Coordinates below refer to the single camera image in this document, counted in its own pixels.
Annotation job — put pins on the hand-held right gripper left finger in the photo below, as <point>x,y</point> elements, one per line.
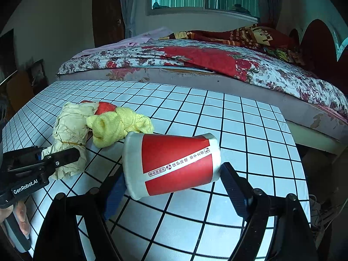
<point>114,197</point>

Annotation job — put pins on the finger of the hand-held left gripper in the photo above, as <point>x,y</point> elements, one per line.
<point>62,158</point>
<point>21,156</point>

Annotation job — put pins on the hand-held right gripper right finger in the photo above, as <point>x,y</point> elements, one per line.
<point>237,194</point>

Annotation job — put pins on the yellow cloth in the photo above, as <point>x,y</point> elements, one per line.
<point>72,125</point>

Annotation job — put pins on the red white paper cup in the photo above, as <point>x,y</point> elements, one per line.
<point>174,163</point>

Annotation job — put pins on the person's left hand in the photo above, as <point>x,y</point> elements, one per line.
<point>23,219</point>

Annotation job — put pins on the yellow towel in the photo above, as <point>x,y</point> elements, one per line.
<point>117,126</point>

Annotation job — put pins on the red crumpled wrapper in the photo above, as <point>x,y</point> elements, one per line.
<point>104,108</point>

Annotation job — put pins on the white black grid tablecloth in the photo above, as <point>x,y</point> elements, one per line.
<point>206,130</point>

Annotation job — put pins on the bed with floral sheet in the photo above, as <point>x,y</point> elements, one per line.
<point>244,73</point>

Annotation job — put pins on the pink cloth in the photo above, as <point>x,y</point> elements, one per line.
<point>130,42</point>

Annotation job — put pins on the dark wooden door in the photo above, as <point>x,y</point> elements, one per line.
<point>107,13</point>

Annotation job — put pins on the red printed blanket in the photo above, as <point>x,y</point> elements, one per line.
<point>244,36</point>

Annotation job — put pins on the grey curtain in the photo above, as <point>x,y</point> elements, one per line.
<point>270,2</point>
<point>130,8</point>

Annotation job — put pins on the red white scalloped headboard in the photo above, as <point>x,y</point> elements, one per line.
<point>320,49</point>

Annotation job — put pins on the dark picture frame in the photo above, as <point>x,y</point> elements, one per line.
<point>37,72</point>

